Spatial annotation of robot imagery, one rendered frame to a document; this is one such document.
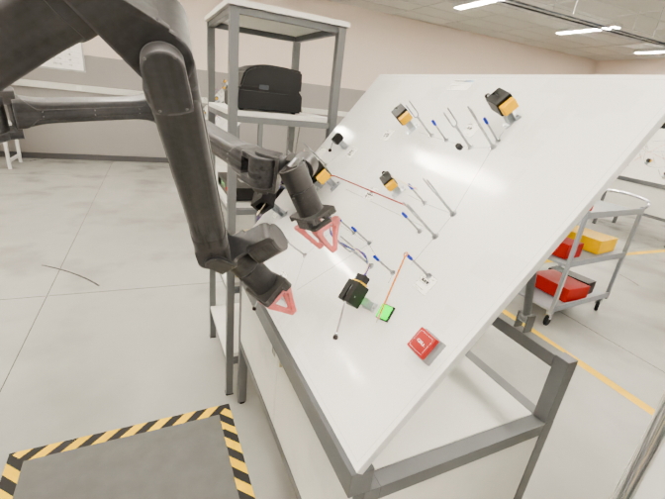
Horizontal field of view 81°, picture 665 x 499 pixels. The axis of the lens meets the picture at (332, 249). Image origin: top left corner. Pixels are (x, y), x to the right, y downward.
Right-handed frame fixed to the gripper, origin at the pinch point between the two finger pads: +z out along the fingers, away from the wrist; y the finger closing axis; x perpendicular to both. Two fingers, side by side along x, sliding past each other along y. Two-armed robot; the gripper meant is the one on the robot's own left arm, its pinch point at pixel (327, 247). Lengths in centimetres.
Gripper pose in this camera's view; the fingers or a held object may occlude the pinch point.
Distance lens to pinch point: 88.0
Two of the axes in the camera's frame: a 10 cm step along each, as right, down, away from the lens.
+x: -7.4, 5.3, -4.1
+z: 3.7, 8.3, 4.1
